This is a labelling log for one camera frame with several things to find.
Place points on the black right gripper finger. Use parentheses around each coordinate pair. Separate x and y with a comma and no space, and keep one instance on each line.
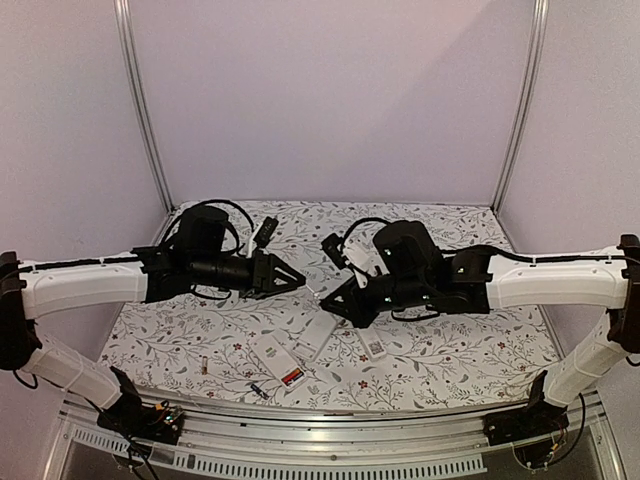
(341,298)
(357,318)

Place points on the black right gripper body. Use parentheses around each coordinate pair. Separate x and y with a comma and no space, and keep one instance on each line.
(375,308)

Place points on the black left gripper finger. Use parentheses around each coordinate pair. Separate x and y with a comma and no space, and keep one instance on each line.
(280,286)
(283,272)

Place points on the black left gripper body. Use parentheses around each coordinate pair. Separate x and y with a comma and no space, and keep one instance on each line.
(259,284)

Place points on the white remote control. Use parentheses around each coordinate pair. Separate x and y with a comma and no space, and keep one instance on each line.
(314,337)

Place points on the white remote with logo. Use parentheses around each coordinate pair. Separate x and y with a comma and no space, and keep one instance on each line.
(274,357)

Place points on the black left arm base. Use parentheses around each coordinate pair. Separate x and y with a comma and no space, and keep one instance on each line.
(128,416)

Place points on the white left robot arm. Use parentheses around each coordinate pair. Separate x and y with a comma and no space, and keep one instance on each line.
(200,248)

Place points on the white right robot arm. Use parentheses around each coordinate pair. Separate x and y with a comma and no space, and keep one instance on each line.
(407,270)

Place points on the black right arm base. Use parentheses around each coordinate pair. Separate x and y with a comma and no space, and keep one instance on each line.
(537,418)

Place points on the white remote with QR label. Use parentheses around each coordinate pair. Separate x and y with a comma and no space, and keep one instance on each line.
(372,344)

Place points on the red batteries in remote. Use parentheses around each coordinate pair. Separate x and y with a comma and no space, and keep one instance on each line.
(292,378)

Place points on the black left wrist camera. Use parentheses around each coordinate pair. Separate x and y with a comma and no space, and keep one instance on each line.
(265,232)

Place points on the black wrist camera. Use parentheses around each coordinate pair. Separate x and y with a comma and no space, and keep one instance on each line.
(332,246)
(265,232)

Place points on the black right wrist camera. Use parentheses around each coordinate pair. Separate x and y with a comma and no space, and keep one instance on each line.
(332,246)

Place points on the aluminium front rail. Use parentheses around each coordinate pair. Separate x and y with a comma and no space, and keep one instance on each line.
(227,440)

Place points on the aluminium back left frame post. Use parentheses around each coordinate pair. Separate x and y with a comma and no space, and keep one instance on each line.
(122,10)

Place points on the aluminium frame post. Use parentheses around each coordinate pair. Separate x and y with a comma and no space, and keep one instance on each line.
(122,10)
(531,70)

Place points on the aluminium back right frame post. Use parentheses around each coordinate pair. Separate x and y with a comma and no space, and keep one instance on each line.
(531,70)

